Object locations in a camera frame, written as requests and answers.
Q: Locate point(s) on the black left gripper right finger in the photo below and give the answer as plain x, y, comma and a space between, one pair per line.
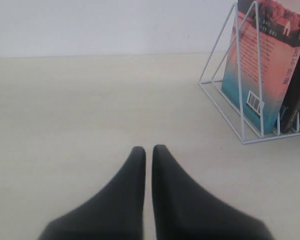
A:
184, 210

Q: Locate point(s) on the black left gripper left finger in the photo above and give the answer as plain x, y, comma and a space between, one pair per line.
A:
114, 213

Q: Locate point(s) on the dark brown thin book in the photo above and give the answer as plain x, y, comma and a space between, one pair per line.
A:
291, 103

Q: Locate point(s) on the pink and teal book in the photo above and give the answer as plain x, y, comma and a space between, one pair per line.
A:
260, 68

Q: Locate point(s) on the white wire book rack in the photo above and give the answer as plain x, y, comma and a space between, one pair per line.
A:
240, 124

